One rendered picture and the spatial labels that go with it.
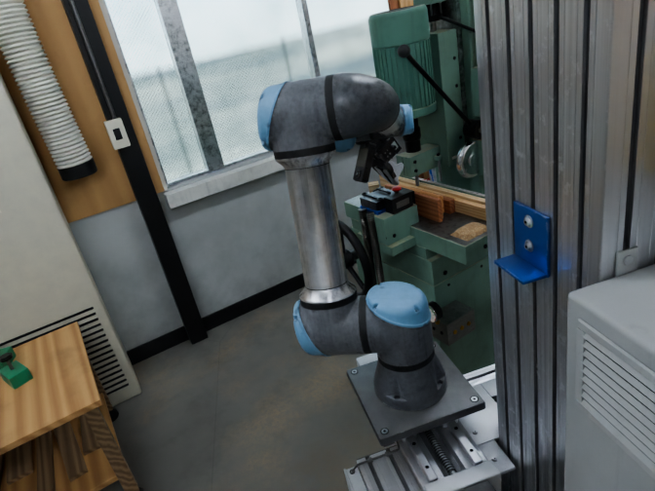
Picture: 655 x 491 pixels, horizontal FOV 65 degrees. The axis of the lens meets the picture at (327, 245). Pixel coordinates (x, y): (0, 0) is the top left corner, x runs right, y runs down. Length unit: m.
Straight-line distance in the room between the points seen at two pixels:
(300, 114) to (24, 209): 1.66
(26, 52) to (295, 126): 1.67
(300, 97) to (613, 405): 0.64
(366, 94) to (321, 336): 0.46
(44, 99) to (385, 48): 1.44
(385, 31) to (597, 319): 1.16
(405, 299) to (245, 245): 2.05
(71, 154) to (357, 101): 1.75
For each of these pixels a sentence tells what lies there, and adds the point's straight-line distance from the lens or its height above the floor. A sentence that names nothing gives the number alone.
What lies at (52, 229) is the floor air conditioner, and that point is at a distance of 2.41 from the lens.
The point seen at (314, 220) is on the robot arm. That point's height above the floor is 1.22.
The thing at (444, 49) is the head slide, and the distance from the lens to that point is 1.70.
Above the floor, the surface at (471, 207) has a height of 0.93.
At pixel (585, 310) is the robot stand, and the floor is 1.22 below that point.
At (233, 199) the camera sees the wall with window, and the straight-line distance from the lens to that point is 2.86.
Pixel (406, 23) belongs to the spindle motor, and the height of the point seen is 1.47.
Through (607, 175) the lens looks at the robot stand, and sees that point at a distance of 0.61.
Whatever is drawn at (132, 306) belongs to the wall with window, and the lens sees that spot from 2.91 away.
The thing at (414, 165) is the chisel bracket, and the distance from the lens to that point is 1.71.
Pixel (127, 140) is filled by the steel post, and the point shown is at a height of 1.17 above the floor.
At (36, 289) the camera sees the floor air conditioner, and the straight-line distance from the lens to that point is 2.50.
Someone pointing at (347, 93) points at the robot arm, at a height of 1.43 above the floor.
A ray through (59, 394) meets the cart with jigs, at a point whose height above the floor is 0.53.
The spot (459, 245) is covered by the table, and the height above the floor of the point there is 0.90.
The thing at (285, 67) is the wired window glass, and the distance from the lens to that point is 2.98.
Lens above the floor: 1.58
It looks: 25 degrees down
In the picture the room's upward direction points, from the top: 12 degrees counter-clockwise
